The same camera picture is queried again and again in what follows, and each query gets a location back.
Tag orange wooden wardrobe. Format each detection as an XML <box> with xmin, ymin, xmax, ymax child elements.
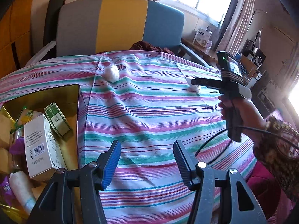
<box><xmin>1</xmin><ymin>0</ymin><xmax>33</xmax><ymax>77</ymax></box>

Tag black cable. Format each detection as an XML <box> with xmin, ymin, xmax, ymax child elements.
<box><xmin>195</xmin><ymin>125</ymin><xmax>299</xmax><ymax>165</ymax></box>

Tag white cotton ball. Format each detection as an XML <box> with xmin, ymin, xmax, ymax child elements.
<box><xmin>102</xmin><ymin>64</ymin><xmax>120</xmax><ymax>83</ymax></box>

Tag white cardboard box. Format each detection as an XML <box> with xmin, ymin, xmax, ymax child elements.
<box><xmin>24</xmin><ymin>114</ymin><xmax>66</xmax><ymax>181</ymax></box>

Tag striped pink green bedsheet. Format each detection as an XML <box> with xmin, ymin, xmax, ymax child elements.
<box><xmin>1</xmin><ymin>51</ymin><xmax>256</xmax><ymax>223</ymax></box>

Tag yellow green packet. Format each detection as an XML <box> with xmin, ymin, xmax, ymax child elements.
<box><xmin>15</xmin><ymin>106</ymin><xmax>43</xmax><ymax>127</ymax></box>

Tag pink window curtain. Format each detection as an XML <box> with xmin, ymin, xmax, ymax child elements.
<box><xmin>215</xmin><ymin>0</ymin><xmax>255</xmax><ymax>55</ymax></box>

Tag gold metal tin box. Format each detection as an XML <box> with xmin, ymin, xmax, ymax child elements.
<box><xmin>1</xmin><ymin>84</ymin><xmax>86</xmax><ymax>181</ymax></box>

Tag purple snack packet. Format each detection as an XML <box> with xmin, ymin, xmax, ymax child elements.
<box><xmin>1</xmin><ymin>136</ymin><xmax>24</xmax><ymax>207</ymax></box>

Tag green white small box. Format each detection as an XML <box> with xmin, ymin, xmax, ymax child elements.
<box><xmin>44</xmin><ymin>102</ymin><xmax>71</xmax><ymax>138</ymax></box>

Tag dark red cloth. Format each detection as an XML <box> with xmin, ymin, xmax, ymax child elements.
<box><xmin>130</xmin><ymin>41</ymin><xmax>175</xmax><ymax>55</ymax></box>

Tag white box on desk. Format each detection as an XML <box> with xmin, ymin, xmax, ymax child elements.
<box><xmin>192</xmin><ymin>28</ymin><xmax>212</xmax><ymax>48</ymax></box>

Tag white towel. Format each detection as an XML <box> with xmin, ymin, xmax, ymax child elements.
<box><xmin>9</xmin><ymin>171</ymin><xmax>36</xmax><ymax>215</ymax></box>

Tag black stereo speaker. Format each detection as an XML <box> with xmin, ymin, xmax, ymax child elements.
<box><xmin>242</xmin><ymin>39</ymin><xmax>266</xmax><ymax>69</ymax></box>

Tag yellow sponge block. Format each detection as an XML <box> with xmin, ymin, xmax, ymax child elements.
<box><xmin>0</xmin><ymin>115</ymin><xmax>12</xmax><ymax>175</ymax></box>

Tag person's right hand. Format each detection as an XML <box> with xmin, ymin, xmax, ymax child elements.
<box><xmin>218</xmin><ymin>95</ymin><xmax>267</xmax><ymax>130</ymax></box>

